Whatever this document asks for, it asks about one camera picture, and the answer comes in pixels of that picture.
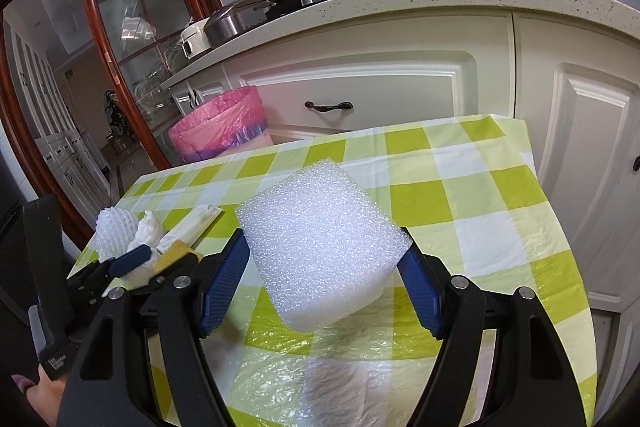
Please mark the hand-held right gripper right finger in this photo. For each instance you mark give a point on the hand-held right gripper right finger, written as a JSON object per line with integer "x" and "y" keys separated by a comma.
{"x": 422, "y": 292}

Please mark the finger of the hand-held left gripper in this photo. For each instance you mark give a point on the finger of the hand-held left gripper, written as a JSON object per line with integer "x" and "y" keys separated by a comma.
{"x": 130, "y": 259}
{"x": 44, "y": 257}

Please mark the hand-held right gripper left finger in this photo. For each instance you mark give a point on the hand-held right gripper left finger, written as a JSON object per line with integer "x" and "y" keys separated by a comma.
{"x": 222, "y": 287}

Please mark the white tissue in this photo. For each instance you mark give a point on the white tissue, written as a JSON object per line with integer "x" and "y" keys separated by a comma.
{"x": 147, "y": 232}

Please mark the white foam fruit net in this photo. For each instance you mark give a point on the white foam fruit net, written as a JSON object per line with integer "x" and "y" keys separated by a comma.
{"x": 115, "y": 229}

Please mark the yellow sponge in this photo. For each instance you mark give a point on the yellow sponge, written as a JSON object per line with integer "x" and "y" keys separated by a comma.
{"x": 177, "y": 253}

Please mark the white paper packet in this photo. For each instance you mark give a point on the white paper packet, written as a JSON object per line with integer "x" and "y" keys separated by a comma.
{"x": 195, "y": 222}

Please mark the white foam block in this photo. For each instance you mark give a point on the white foam block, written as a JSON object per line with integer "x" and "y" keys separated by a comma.
{"x": 320, "y": 247}

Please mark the white bin with pink liner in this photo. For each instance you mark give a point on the white bin with pink liner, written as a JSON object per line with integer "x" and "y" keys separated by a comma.
{"x": 220, "y": 122}

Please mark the person's left hand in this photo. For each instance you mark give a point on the person's left hand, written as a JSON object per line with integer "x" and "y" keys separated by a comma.
{"x": 50, "y": 402}

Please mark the green checked tablecloth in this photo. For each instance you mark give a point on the green checked tablecloth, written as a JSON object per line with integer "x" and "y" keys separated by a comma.
{"x": 475, "y": 217}

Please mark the white hallway cabinet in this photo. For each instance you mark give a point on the white hallway cabinet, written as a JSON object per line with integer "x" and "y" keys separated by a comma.
{"x": 55, "y": 132}

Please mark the dark patterned garment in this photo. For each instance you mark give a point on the dark patterned garment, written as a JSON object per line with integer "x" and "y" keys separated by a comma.
{"x": 117, "y": 117}

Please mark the white base cabinet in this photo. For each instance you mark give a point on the white base cabinet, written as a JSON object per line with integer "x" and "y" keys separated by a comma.
{"x": 575, "y": 132}
{"x": 210, "y": 89}

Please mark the white drawer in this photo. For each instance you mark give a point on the white drawer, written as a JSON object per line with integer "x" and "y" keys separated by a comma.
{"x": 400, "y": 82}

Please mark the white rice cooker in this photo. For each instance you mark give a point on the white rice cooker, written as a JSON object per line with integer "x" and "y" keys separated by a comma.
{"x": 192, "y": 39}

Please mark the glass sliding door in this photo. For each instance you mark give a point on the glass sliding door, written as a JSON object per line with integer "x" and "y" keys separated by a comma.
{"x": 140, "y": 7}

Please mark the silver rice cooker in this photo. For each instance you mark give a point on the silver rice cooker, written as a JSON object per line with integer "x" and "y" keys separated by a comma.
{"x": 235, "y": 24}

